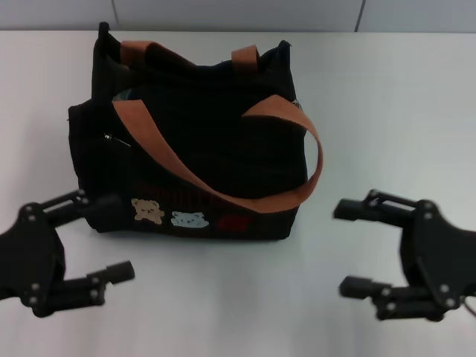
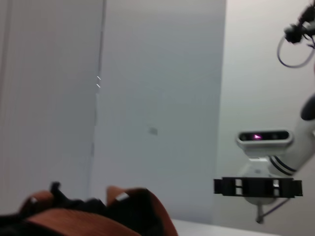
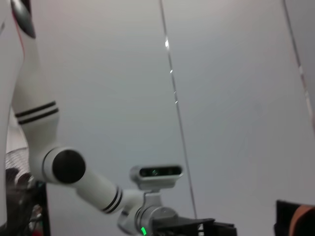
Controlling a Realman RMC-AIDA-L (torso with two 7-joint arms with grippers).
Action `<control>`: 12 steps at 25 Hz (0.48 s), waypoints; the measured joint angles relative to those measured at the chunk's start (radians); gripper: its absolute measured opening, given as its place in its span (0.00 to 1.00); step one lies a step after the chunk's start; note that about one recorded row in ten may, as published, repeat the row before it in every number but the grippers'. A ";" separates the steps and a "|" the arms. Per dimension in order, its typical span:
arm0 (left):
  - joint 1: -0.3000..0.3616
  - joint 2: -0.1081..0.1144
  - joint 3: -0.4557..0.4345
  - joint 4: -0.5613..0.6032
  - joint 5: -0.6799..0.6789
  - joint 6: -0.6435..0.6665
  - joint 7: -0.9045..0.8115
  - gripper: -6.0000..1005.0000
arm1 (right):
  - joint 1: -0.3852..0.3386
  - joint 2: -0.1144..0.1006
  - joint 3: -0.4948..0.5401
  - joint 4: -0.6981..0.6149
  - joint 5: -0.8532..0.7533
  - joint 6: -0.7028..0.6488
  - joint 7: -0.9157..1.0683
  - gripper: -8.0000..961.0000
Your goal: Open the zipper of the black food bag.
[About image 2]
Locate dark looped robot cable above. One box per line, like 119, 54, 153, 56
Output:
276, 0, 315, 68

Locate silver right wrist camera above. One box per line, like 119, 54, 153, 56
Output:
236, 128, 294, 158

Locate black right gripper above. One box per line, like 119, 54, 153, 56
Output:
213, 176, 303, 198

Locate black food bag brown straps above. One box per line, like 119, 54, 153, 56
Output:
0, 181, 179, 236

